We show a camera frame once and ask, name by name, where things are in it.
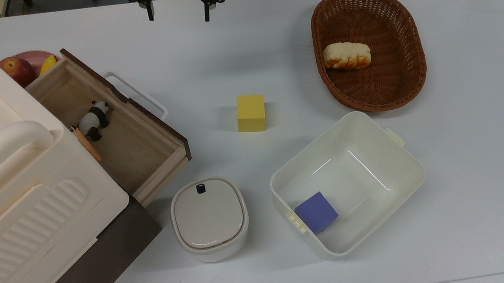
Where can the wooden drawer with brown front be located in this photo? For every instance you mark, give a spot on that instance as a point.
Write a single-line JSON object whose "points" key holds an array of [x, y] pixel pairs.
{"points": [[133, 142]]}

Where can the yellow foam block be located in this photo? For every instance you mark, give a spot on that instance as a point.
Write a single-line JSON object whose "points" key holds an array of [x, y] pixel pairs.
{"points": [[251, 113]]}

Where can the panda toy figure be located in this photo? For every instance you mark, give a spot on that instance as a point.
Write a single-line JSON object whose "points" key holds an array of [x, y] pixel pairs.
{"points": [[95, 119]]}

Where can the yellow banana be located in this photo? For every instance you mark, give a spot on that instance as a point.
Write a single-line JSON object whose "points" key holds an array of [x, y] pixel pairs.
{"points": [[48, 65]]}

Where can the pink plate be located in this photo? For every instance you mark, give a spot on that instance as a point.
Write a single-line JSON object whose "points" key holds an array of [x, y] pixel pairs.
{"points": [[32, 58]]}

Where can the brown pencil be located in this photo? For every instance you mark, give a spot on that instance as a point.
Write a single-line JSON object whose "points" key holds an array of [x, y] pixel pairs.
{"points": [[86, 144]]}

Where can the red apple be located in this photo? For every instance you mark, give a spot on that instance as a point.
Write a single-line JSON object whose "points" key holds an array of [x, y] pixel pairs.
{"points": [[16, 70]]}

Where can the bread loaf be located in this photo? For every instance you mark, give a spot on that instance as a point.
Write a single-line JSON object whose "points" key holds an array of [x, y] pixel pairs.
{"points": [[347, 55]]}

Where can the small white lidded trash can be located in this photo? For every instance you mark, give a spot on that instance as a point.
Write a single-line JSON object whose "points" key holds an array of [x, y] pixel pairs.
{"points": [[208, 218]]}

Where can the brown wicker basket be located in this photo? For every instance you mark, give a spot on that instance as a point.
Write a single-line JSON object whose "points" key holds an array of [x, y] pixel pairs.
{"points": [[379, 80]]}

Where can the purple cube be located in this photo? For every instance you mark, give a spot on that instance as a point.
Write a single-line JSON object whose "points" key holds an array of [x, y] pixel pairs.
{"points": [[316, 212]]}

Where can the large cream plastic storage box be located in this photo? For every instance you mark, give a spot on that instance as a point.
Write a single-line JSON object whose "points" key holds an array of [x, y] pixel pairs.
{"points": [[19, 198]]}

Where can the dark brown cabinet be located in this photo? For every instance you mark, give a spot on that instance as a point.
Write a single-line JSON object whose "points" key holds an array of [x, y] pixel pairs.
{"points": [[107, 263]]}

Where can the white plastic bin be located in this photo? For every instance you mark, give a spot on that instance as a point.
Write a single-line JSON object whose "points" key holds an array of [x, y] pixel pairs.
{"points": [[374, 185]]}

